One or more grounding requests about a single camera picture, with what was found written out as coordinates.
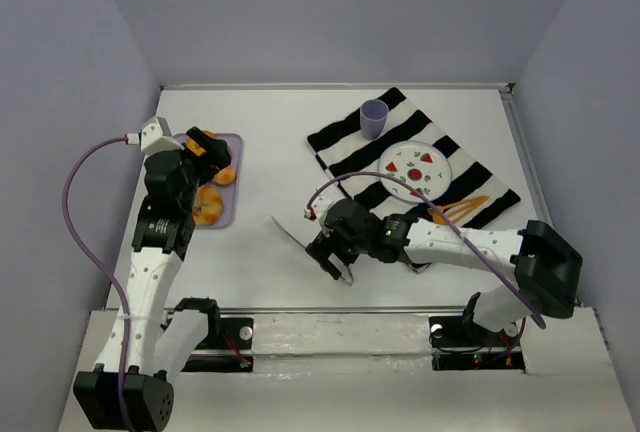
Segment metal food tongs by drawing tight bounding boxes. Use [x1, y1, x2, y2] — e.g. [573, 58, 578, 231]
[271, 216, 355, 287]

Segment large orange bread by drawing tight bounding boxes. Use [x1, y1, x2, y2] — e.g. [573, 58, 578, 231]
[192, 184, 224, 226]

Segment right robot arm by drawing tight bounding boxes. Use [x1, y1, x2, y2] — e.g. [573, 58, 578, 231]
[305, 199, 583, 333]

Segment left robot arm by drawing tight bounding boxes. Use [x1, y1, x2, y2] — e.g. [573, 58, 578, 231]
[73, 124, 231, 431]

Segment small golden bread roll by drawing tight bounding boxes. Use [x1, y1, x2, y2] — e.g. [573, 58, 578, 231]
[213, 166, 236, 186]

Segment lilac plastic tray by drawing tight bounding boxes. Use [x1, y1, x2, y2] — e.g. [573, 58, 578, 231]
[198, 129, 244, 229]

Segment black white striped cloth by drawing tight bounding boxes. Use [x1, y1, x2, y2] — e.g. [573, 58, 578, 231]
[307, 87, 521, 229]

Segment watermelon pattern plate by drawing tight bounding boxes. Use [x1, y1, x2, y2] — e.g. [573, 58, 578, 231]
[377, 141, 452, 201]

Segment orange plastic fork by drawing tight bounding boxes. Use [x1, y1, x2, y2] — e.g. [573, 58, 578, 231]
[422, 195, 489, 225]

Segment lilac plastic cup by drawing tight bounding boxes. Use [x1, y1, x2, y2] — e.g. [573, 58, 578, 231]
[359, 99, 389, 140]

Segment glazed orange bread ring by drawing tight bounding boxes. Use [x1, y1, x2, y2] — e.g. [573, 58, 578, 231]
[183, 130, 218, 157]

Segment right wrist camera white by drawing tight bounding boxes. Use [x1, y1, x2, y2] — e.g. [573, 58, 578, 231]
[303, 195, 334, 222]

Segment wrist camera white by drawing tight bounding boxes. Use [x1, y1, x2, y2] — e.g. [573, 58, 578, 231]
[125, 117, 182, 156]
[303, 195, 334, 222]

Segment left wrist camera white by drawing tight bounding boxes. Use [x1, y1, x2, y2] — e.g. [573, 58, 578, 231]
[125, 117, 182, 156]

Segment metal table edge rail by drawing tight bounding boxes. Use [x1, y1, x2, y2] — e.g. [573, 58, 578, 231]
[160, 82, 512, 93]

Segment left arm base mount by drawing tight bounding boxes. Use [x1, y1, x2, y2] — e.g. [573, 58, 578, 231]
[182, 316, 254, 373]

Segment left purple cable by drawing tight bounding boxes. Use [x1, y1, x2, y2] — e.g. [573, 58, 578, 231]
[61, 135, 135, 431]

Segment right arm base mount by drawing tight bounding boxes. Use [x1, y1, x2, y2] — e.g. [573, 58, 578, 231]
[429, 316, 525, 372]

